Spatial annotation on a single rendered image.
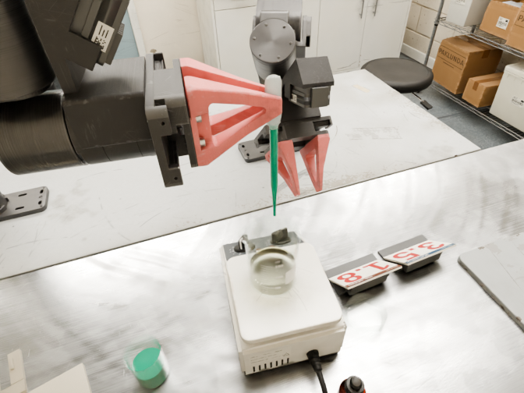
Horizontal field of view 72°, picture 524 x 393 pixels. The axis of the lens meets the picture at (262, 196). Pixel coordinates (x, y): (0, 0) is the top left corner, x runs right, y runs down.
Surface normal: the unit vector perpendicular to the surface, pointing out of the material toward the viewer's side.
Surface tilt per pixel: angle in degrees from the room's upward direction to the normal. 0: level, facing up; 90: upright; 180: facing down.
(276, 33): 43
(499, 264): 0
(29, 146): 81
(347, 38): 90
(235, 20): 90
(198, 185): 0
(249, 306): 0
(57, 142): 75
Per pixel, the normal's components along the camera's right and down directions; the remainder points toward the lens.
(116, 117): 0.22, 0.65
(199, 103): 0.56, 0.54
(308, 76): 0.28, -0.18
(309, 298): -0.04, -0.74
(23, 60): 0.89, 0.29
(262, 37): -0.10, -0.10
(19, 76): 0.77, 0.41
